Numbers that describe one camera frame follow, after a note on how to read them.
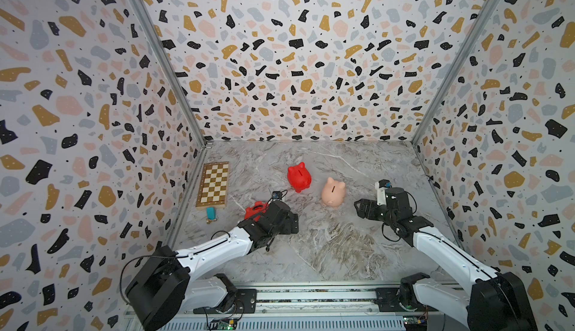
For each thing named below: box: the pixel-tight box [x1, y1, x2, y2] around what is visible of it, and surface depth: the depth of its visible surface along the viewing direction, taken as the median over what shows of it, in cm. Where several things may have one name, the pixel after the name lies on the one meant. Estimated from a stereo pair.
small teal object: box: [205, 206, 217, 221], surface depth 95 cm
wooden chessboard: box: [195, 161, 230, 209], surface depth 102 cm
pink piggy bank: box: [321, 176, 347, 209], surface depth 95 cm
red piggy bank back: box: [287, 161, 312, 193], surface depth 100 cm
